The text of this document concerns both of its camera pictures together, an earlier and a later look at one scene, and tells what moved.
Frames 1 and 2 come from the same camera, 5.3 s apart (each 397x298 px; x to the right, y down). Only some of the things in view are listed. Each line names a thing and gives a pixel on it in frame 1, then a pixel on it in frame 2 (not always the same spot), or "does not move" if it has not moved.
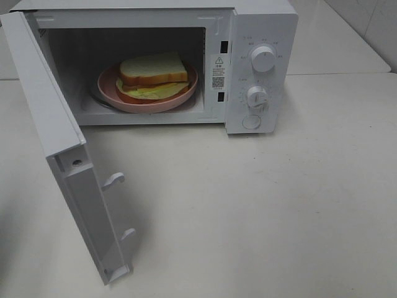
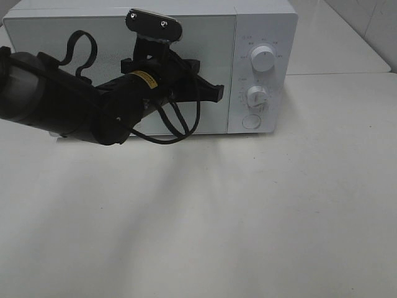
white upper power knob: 263,59 does not move
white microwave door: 66,151 to 204,38
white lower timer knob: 257,97 does not move
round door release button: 252,121 does not move
